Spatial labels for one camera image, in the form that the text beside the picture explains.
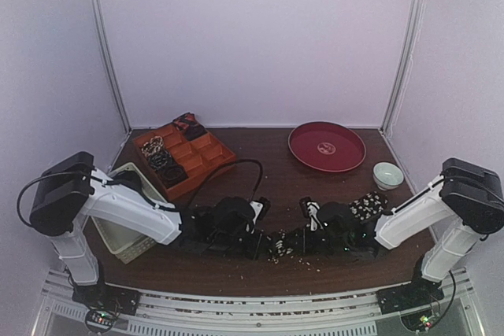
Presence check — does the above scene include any front aluminium rail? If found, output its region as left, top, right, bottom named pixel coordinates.
left=39, top=286, right=473, bottom=336

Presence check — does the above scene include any black white floral tie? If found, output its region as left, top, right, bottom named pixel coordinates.
left=268, top=191, right=390, bottom=260

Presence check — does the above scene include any small celadon bowl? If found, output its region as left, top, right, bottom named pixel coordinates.
left=372, top=162, right=404, bottom=190

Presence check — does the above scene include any right aluminium frame post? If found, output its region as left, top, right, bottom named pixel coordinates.
left=381, top=0, right=425, bottom=138

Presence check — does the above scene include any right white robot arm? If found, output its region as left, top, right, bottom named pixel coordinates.
left=289, top=157, right=503, bottom=306

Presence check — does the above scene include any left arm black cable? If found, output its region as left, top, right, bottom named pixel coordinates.
left=16, top=159, right=264, bottom=231

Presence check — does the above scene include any beige patterned rolled tie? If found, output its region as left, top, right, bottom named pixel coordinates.
left=141, top=135, right=165, bottom=158

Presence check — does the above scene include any black tie in basket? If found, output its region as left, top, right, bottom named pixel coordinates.
left=113, top=170, right=143, bottom=194

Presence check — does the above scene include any aluminium frame post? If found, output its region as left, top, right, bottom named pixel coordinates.
left=381, top=0, right=425, bottom=138
left=90, top=0, right=132, bottom=133

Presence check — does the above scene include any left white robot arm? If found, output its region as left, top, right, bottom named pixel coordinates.
left=20, top=152, right=271, bottom=308

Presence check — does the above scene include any left aluminium frame post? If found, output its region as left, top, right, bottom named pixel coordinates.
left=90, top=0, right=132, bottom=133

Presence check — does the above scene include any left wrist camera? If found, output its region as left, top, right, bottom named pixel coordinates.
left=246, top=197, right=271, bottom=233

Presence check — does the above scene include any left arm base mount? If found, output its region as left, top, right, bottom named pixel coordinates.
left=68, top=274, right=141, bottom=335

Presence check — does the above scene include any red round plate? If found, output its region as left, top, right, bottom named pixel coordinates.
left=287, top=121, right=366, bottom=173

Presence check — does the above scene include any pale green perforated basket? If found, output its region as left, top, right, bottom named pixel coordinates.
left=91, top=162, right=165, bottom=264

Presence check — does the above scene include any black white rolled tie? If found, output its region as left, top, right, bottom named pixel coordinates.
left=148, top=150, right=174, bottom=171

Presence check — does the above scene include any dark rolled tie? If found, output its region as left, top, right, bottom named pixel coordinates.
left=157, top=164, right=187, bottom=188

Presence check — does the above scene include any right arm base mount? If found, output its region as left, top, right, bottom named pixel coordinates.
left=376, top=276, right=444, bottom=333

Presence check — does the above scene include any orange compartment tray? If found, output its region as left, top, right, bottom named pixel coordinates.
left=132, top=124, right=236, bottom=200

